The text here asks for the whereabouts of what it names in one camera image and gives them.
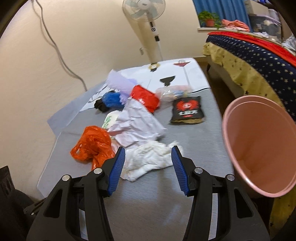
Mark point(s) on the clear plastic bag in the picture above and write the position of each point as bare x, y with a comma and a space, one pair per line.
170, 93

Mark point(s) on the black red snack packet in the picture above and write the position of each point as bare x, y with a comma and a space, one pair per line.
187, 110

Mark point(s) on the white paper wad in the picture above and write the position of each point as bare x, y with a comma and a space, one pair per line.
152, 155

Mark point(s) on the red blanket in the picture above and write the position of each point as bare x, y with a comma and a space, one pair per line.
266, 44

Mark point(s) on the clear storage box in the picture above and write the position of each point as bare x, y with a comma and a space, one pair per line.
266, 25

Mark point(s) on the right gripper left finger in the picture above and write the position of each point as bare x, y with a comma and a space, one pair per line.
58, 217

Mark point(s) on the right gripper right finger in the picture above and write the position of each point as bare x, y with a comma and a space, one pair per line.
237, 218

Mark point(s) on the pink folded clothes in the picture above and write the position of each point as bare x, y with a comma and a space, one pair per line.
235, 25

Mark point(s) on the potted green plant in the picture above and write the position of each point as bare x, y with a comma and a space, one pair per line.
209, 20

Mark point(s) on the large crumpled white paper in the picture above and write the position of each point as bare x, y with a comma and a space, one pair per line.
136, 125

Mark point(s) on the pink plastic trash bin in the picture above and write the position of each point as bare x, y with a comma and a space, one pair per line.
259, 137

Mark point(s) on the bed with starry cover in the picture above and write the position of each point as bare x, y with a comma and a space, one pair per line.
253, 70

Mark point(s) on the blue curtain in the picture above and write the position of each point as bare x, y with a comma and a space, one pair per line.
226, 9

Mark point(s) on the red plastic bag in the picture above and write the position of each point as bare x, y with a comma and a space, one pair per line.
145, 97

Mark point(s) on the green white paper packet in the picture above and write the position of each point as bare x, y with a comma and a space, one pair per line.
110, 119

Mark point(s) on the grey white printed mat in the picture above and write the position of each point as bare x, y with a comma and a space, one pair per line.
148, 203

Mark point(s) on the lilac foam sheet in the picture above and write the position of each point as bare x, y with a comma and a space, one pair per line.
124, 85

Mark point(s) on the striped blue quilt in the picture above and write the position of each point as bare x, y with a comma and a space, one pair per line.
290, 44

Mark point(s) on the white cardboard box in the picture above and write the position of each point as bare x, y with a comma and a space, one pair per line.
255, 8

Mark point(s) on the black patterned cloth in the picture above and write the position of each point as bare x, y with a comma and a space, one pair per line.
100, 105

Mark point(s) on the orange plastic bag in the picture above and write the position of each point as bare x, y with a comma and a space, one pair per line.
93, 146

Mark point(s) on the white standing fan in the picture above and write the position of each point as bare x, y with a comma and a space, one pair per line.
142, 16

